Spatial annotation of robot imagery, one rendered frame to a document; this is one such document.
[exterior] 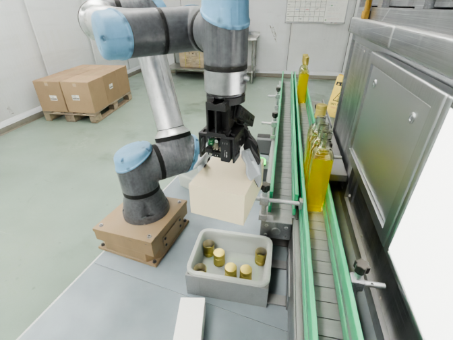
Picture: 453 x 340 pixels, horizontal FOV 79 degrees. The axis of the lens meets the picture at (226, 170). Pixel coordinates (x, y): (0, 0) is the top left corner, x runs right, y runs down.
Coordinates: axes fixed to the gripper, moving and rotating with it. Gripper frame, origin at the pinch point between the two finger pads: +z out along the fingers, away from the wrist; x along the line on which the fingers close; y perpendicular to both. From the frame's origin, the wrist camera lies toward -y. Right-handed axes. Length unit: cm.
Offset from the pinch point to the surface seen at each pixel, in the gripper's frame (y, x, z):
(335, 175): -49, 26, 23
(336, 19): -619, 6, -1
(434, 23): -23, 35, -30
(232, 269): 1.4, 1.6, 28.9
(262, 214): -13.5, 5.7, 19.8
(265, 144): -80, -8, 30
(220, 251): -3.2, -4.0, 28.9
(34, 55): -245, -383, 32
